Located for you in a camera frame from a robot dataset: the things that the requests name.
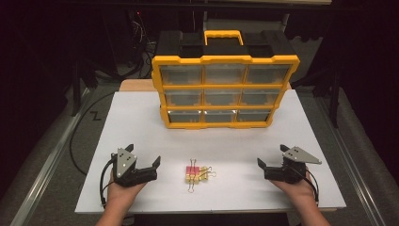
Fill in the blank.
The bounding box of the black stand leg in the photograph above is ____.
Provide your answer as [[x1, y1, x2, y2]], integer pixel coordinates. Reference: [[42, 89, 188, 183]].
[[328, 72, 342, 128], [72, 59, 83, 117]]

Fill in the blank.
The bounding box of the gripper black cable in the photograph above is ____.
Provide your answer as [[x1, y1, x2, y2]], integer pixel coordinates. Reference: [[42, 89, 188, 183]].
[[99, 158, 116, 208], [304, 169, 320, 203]]

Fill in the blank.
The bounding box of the black floor cable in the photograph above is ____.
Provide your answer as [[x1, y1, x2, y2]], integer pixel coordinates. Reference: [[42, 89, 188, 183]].
[[69, 90, 121, 176]]

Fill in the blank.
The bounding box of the person's left hand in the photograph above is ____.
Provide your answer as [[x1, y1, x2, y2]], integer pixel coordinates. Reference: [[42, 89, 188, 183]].
[[106, 175, 147, 203]]

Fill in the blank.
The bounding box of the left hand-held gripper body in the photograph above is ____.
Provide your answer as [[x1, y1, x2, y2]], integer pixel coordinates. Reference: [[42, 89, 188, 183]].
[[111, 148, 158, 188]]

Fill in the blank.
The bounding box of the clear plastic pull-out drawer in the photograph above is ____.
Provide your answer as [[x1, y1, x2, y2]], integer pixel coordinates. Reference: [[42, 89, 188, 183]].
[[204, 64, 247, 85]]

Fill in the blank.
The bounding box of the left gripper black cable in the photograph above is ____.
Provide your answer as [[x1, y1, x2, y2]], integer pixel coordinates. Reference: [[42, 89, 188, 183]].
[[99, 158, 116, 208]]

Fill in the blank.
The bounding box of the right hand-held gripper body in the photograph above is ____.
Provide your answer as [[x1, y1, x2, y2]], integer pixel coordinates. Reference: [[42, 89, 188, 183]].
[[263, 146, 323, 185]]

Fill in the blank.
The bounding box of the person's right hand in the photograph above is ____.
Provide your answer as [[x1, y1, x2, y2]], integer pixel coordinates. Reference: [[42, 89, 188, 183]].
[[271, 175, 316, 205]]

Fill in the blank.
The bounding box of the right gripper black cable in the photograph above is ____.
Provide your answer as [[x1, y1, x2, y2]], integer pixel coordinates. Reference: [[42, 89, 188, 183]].
[[304, 169, 320, 203]]

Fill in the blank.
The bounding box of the metal floor rail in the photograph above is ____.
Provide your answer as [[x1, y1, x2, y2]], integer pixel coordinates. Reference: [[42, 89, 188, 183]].
[[8, 88, 92, 226], [314, 93, 390, 226]]

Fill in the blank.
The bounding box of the grey box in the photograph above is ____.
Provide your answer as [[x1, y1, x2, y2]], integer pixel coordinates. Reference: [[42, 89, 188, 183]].
[[203, 18, 290, 32]]

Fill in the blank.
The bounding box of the yellow black organizer cabinet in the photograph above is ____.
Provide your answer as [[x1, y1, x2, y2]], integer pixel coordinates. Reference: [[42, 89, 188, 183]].
[[151, 29, 301, 130]]

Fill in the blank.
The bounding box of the tangle of background cables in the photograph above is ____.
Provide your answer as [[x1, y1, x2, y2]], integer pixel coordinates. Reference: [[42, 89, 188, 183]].
[[130, 10, 158, 79]]

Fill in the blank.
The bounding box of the pink binder clip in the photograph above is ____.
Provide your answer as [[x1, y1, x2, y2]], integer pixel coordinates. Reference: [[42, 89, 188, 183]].
[[184, 158, 200, 176]]

